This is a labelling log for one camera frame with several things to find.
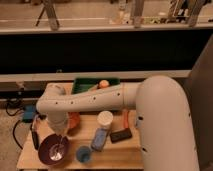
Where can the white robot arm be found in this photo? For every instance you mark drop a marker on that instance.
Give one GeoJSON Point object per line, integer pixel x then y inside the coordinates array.
{"type": "Point", "coordinates": [175, 122]}

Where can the orange bowl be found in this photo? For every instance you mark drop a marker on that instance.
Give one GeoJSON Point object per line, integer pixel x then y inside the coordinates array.
{"type": "Point", "coordinates": [74, 119]}

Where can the purple bowl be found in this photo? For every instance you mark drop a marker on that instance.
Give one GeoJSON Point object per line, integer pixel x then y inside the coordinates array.
{"type": "Point", "coordinates": [47, 144]}

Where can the orange ball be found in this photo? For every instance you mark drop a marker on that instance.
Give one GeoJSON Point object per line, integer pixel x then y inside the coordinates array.
{"type": "Point", "coordinates": [103, 84]}

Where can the green tray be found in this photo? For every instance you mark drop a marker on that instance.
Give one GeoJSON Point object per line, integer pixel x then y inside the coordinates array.
{"type": "Point", "coordinates": [83, 84]}

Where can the white paper cup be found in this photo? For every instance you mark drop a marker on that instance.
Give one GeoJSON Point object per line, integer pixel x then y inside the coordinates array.
{"type": "Point", "coordinates": [105, 119]}

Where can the orange marker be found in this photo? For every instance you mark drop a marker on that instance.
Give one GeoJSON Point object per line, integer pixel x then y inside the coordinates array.
{"type": "Point", "coordinates": [125, 121]}

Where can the black rectangular block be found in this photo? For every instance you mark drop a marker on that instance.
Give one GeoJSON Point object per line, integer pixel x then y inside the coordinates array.
{"type": "Point", "coordinates": [120, 135]}

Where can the wooden table board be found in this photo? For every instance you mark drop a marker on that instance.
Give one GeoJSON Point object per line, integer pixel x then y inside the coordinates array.
{"type": "Point", "coordinates": [121, 155]}

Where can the black clip object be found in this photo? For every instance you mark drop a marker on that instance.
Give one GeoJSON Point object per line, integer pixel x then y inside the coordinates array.
{"type": "Point", "coordinates": [42, 117]}

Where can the blue cup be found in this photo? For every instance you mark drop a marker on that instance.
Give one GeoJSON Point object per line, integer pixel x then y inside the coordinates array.
{"type": "Point", "coordinates": [83, 154]}

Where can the blue box on floor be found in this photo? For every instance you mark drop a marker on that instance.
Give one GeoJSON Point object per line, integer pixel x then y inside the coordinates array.
{"type": "Point", "coordinates": [29, 113]}

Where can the black handled tool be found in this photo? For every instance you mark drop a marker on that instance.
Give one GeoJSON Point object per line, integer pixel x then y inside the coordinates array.
{"type": "Point", "coordinates": [34, 134]}

